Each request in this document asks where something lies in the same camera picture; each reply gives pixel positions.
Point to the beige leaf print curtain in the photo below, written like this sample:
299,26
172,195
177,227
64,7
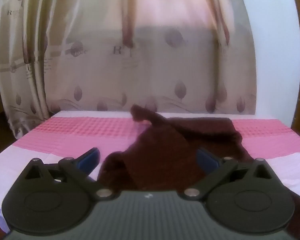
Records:
140,62

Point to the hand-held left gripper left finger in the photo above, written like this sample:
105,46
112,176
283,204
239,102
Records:
90,158

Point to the pink and white bedsheet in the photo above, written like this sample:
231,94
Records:
30,142

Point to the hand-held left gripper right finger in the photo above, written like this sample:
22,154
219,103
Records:
204,159

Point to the dark maroon garment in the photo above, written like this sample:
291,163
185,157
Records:
165,142

